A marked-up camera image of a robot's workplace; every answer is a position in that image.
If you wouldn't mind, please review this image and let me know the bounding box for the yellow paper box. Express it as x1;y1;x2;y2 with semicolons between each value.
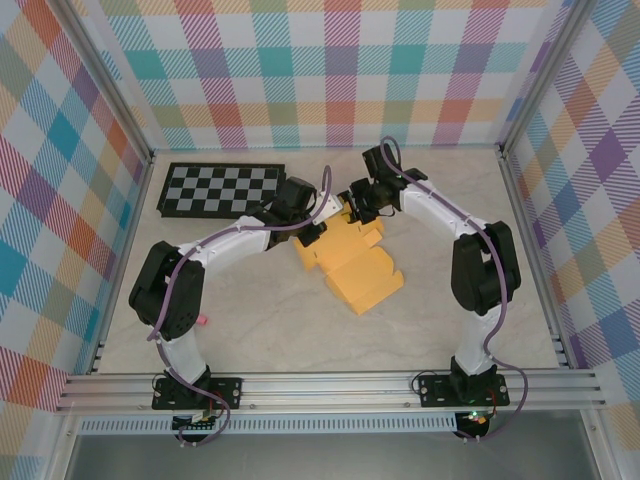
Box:
292;197;406;317

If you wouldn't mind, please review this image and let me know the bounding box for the black grey chessboard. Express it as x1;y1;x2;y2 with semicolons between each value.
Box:
156;162;287;221

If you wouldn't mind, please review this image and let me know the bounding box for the small green circuit board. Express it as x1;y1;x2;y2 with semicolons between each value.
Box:
172;409;220;432
457;409;490;429

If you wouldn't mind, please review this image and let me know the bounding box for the grey metal panel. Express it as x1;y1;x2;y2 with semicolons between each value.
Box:
64;432;601;480

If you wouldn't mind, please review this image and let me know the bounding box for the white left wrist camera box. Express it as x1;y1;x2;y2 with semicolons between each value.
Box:
312;194;345;221

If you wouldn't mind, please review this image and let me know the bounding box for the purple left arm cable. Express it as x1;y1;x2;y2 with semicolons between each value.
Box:
147;164;334;448

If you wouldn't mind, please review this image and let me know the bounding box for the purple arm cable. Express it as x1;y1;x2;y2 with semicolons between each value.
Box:
147;164;334;448
380;135;530;444

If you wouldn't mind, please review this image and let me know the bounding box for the aluminium side rail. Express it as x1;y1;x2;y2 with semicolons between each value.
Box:
498;149;574;371
87;154;156;375

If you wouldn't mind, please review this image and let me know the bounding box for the wide aluminium base rail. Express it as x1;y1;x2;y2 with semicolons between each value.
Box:
54;369;609;414

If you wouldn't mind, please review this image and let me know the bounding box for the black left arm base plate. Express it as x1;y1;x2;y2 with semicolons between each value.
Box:
152;377;244;411

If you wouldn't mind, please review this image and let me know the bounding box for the slotted grey cable duct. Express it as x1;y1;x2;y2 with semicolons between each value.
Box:
77;417;459;435

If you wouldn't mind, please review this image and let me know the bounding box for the aluminium frame post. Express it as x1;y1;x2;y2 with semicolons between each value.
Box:
498;0;596;159
58;0;155;162

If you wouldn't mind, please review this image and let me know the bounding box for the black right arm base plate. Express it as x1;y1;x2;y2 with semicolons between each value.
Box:
417;374;510;409

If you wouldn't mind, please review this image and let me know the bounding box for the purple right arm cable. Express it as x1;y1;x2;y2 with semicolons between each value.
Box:
380;135;530;444

